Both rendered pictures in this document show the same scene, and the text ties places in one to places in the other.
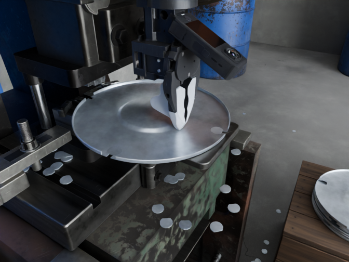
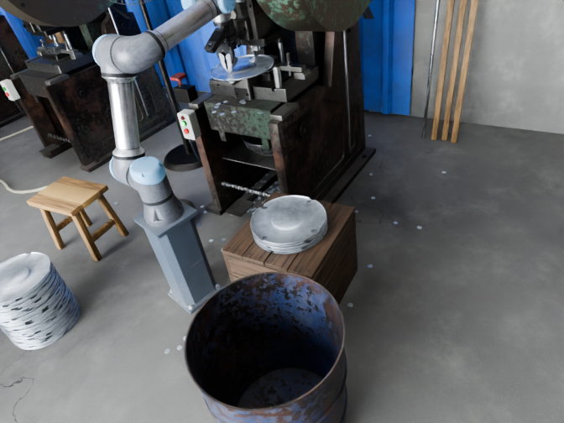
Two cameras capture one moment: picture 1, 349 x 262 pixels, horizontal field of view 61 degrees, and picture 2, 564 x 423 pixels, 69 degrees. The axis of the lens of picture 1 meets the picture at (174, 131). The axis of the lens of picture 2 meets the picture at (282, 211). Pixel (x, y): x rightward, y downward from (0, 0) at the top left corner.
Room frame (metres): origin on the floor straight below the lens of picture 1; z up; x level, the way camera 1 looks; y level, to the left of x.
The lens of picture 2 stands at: (0.76, -1.81, 1.36)
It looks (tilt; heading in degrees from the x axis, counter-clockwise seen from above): 37 degrees down; 97
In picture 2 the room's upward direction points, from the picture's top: 10 degrees counter-clockwise
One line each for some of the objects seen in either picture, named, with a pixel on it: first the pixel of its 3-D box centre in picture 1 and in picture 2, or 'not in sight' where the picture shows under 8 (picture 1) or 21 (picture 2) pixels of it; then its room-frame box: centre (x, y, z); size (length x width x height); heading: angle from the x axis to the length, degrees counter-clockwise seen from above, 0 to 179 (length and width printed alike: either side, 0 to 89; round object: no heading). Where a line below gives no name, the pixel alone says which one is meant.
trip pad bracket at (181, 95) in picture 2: not in sight; (189, 103); (0.17, 0.14, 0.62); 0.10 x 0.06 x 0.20; 148
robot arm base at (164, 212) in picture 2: not in sight; (160, 204); (0.16, -0.54, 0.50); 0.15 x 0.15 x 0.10
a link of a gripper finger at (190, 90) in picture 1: (175, 99); (232, 61); (0.46, 0.00, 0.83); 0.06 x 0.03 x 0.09; 58
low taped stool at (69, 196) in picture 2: not in sight; (80, 218); (-0.51, -0.09, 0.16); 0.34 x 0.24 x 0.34; 154
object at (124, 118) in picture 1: (152, 112); (242, 67); (0.49, 0.04, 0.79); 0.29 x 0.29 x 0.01
